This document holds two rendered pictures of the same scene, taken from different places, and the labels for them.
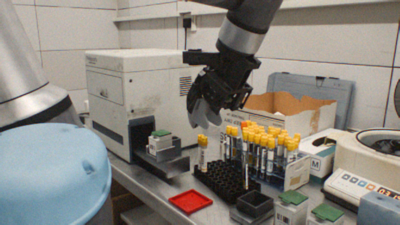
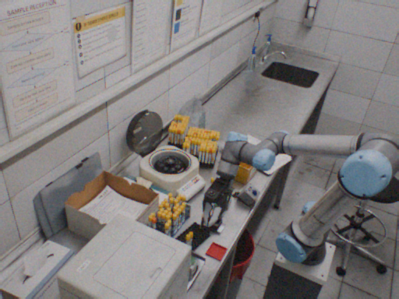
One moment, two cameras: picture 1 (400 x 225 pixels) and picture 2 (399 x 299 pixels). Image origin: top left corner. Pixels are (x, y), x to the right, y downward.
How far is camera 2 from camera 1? 165 cm
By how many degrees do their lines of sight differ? 102
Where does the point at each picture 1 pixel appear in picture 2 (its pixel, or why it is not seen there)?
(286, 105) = (75, 202)
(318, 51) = (69, 150)
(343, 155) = (178, 184)
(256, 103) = (86, 218)
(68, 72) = not seen: outside the picture
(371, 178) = (188, 181)
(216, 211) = (218, 240)
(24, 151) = not seen: hidden behind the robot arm
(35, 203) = not seen: hidden behind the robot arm
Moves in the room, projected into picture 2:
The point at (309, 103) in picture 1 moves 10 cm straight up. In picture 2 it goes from (90, 185) to (89, 167)
